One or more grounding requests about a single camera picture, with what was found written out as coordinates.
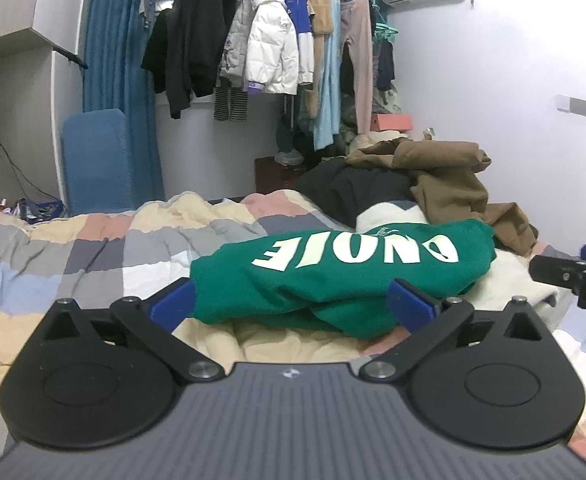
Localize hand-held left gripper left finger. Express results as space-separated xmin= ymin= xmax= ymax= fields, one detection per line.
xmin=33 ymin=279 xmax=226 ymax=381

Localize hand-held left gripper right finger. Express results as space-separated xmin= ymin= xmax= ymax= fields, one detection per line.
xmin=359 ymin=278 xmax=556 ymax=381

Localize green sweatshirt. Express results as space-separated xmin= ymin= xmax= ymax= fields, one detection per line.
xmin=189 ymin=219 xmax=496 ymax=338

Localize green clothes hanger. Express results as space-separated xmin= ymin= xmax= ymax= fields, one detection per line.
xmin=373 ymin=22 xmax=400 ymax=43

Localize white fleece cloth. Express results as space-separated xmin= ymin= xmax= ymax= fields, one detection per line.
xmin=355 ymin=200 xmax=574 ymax=331

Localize patchwork quilt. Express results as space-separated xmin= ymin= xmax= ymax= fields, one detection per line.
xmin=0 ymin=191 xmax=586 ymax=461

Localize black garment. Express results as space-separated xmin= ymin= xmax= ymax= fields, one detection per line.
xmin=293 ymin=157 xmax=426 ymax=228

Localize brown garment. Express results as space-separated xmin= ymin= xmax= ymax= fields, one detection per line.
xmin=345 ymin=137 xmax=539 ymax=256

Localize dark wooden nightstand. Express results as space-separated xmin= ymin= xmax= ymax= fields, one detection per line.
xmin=254 ymin=156 xmax=309 ymax=196

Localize pink box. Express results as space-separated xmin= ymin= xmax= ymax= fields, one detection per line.
xmin=375 ymin=113 xmax=414 ymax=133

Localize clear plastic bag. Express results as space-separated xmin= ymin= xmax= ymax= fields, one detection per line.
xmin=273 ymin=149 xmax=305 ymax=167

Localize striped hanging garment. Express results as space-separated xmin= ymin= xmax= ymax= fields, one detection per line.
xmin=213 ymin=85 xmax=250 ymax=122

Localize light blue hanging garment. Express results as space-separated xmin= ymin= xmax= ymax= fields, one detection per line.
xmin=313 ymin=0 xmax=344 ymax=151

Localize dark blue hanging garment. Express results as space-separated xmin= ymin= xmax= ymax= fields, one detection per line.
xmin=375 ymin=40 xmax=396 ymax=93

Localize pink hanging pants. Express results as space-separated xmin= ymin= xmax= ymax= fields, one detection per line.
xmin=339 ymin=0 xmax=376 ymax=136

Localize blue curtain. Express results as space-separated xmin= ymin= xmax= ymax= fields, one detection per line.
xmin=82 ymin=0 xmax=166 ymax=203

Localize grey hanging jacket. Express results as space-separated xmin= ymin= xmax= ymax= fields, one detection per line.
xmin=217 ymin=0 xmax=259 ymax=91

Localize black hanging coat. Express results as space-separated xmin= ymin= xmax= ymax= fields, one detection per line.
xmin=140 ymin=0 xmax=239 ymax=120

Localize white puffer jacket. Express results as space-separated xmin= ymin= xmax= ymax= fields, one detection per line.
xmin=243 ymin=0 xmax=300 ymax=96

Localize beige furry coat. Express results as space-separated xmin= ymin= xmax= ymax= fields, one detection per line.
xmin=298 ymin=0 xmax=336 ymax=121

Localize blue and white jacket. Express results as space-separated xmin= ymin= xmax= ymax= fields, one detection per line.
xmin=283 ymin=0 xmax=316 ymax=86

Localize black charger cable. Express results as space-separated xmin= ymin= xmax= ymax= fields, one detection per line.
xmin=0 ymin=142 xmax=61 ymax=203

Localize grey wall cabinet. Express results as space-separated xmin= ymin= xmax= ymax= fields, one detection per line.
xmin=0 ymin=0 xmax=88 ymax=211

